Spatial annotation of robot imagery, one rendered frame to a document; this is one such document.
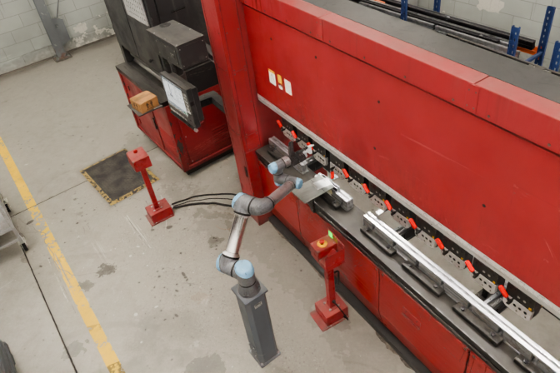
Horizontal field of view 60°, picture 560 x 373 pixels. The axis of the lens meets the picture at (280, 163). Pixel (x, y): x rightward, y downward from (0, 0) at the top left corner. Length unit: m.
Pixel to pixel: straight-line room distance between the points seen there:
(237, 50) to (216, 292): 2.04
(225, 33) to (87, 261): 2.60
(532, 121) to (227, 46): 2.33
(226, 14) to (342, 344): 2.58
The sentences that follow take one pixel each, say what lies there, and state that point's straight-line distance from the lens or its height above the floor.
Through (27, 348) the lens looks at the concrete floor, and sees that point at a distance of 4.70.
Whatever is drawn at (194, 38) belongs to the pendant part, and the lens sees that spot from 3.78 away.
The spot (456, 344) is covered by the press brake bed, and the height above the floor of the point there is 0.72.
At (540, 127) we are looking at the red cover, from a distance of 2.08.
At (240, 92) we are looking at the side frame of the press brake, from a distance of 3.92.
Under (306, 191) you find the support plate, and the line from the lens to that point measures 3.57.
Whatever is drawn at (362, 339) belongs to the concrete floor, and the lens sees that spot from 3.96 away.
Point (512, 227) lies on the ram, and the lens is 2.44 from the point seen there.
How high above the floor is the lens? 3.37
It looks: 38 degrees down
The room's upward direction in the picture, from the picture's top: 8 degrees counter-clockwise
